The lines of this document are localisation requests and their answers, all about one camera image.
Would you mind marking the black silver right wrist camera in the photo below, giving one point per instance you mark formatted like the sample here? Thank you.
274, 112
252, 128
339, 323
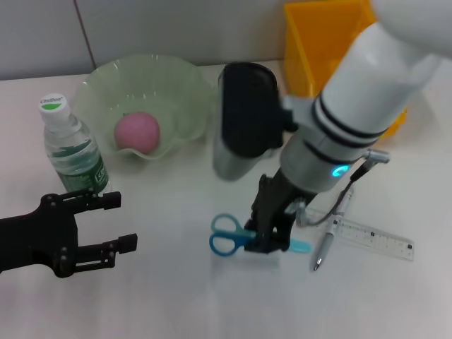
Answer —
250, 113

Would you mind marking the blue scissors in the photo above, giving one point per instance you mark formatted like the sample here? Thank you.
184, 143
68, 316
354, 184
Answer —
300, 246

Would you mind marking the pink peach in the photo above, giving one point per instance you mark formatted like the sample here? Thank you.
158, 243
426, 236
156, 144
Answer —
137, 132

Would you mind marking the clear water bottle green label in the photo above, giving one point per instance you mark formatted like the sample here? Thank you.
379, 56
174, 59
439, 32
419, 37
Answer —
77, 166

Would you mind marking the clear plastic ruler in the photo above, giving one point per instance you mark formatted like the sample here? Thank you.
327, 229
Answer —
374, 236

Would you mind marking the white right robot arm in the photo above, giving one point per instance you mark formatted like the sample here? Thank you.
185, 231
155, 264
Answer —
370, 88

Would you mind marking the silver grey pen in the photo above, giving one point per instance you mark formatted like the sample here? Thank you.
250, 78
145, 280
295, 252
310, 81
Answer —
326, 243

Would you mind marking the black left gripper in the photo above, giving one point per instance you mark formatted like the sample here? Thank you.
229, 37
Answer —
39, 240

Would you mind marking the yellow plastic bin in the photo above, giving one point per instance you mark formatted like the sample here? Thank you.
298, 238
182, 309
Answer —
310, 42

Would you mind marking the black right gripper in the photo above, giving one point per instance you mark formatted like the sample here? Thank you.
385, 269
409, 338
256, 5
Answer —
275, 201

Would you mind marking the green translucent wavy fruit plate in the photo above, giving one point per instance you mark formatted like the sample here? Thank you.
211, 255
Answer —
141, 81

